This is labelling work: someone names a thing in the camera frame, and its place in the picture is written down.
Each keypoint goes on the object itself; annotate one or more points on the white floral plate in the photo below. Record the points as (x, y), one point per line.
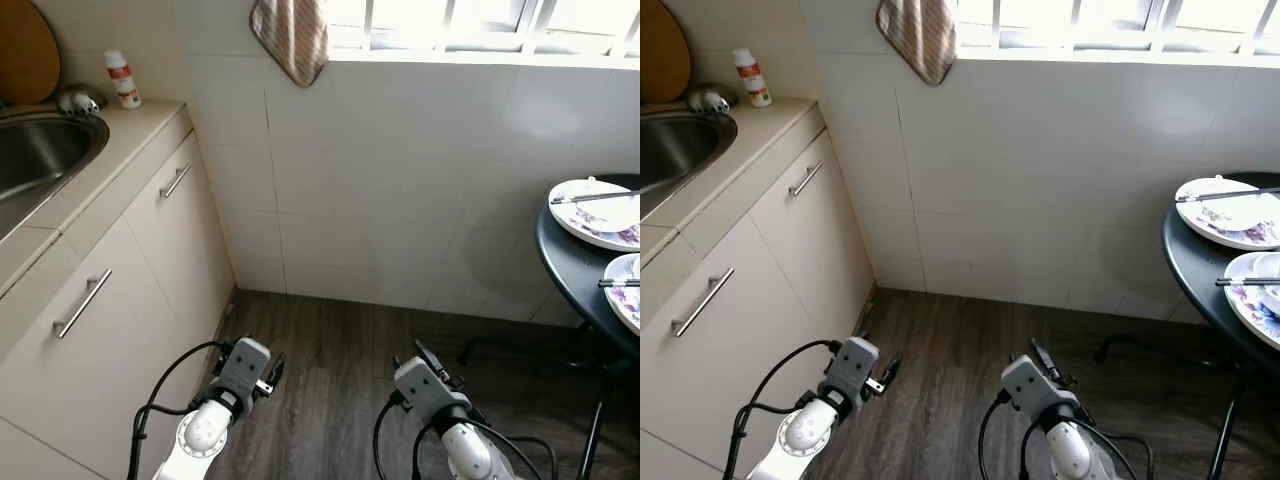
(600, 225)
(1245, 300)
(620, 300)
(1225, 225)

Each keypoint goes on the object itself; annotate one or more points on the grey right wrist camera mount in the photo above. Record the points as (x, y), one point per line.
(1030, 385)
(425, 385)

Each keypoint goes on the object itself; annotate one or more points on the small white bowl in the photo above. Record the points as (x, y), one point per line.
(1270, 265)

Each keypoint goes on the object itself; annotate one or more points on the white bottle with red label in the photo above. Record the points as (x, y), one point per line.
(754, 85)
(124, 88)

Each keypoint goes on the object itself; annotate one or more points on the white window frame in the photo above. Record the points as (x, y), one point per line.
(1100, 57)
(480, 58)

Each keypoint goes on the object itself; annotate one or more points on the stainless steel double sink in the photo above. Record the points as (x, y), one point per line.
(40, 150)
(670, 145)

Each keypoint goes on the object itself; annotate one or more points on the black chopstick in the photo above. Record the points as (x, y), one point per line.
(620, 283)
(1225, 194)
(1240, 282)
(600, 196)

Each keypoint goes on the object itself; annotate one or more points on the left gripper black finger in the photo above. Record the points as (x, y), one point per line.
(279, 364)
(895, 364)

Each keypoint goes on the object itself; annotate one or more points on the black round table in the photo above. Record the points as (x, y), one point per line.
(1195, 270)
(570, 270)

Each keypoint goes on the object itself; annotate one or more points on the brown checkered cloth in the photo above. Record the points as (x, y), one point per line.
(918, 40)
(290, 40)

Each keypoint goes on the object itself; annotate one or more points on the brown wooden cutting board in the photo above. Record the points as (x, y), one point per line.
(25, 50)
(660, 50)

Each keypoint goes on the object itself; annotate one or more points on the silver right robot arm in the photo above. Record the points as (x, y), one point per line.
(1070, 455)
(470, 455)

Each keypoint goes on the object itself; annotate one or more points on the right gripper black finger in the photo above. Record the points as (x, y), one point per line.
(1041, 351)
(428, 353)

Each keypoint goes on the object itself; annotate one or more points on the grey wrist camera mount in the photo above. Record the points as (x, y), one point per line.
(1030, 385)
(240, 365)
(425, 385)
(855, 362)

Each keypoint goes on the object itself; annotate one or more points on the small chrome tap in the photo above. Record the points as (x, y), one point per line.
(80, 100)
(712, 100)

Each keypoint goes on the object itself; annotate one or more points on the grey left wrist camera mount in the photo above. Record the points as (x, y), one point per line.
(240, 365)
(855, 362)

